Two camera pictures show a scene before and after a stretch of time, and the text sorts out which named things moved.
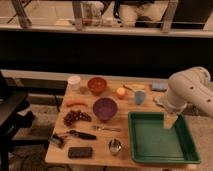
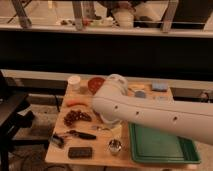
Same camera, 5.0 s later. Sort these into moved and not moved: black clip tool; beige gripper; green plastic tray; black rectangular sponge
Moved: beige gripper
Not moved: black clip tool; green plastic tray; black rectangular sponge
